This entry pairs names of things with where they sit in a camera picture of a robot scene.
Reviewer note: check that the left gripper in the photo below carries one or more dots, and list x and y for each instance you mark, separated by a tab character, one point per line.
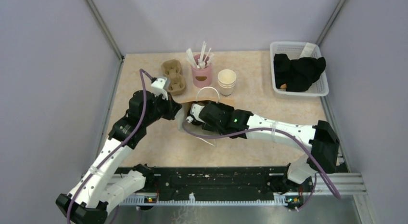
172	108

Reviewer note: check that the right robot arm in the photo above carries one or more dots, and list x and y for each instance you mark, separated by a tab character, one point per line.
319	142

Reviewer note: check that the stack of white paper cups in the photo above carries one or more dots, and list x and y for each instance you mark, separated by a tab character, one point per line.
226	81

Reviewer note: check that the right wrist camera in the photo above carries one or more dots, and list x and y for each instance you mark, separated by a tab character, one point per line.
193	114

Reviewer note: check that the black cloth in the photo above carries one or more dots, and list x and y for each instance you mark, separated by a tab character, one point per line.
297	75

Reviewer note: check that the white plastic basket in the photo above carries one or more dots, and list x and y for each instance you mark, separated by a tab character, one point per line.
296	50

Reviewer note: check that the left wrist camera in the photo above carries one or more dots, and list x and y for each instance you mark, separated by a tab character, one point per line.
159	87

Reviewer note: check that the brown pulp cup carrier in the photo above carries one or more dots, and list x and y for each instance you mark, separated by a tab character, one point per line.
172	70

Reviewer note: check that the brown paper takeout bag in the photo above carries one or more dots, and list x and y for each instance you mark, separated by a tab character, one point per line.
203	97

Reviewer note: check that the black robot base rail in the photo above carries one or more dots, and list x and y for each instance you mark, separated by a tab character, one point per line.
215	186

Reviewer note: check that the pink straw holder cup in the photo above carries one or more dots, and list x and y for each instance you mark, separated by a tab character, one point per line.
202	77

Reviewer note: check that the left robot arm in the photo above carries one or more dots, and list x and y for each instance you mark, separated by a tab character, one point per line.
93	199

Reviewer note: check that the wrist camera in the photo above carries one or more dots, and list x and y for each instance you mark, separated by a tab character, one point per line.
159	87
193	114

